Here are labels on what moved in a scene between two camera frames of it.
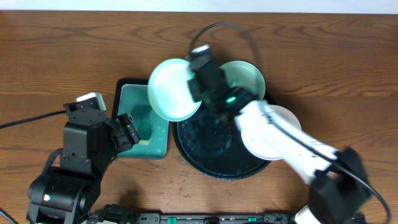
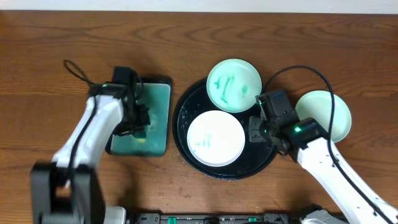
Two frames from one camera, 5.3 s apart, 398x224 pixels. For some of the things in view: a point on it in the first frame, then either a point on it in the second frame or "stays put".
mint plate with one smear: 169,93 to 317,105
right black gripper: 197,82 to 255,130
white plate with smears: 259,148 to 216,138
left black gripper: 119,132 to 140,121
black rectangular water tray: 131,97 stays put
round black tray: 215,149 stays put
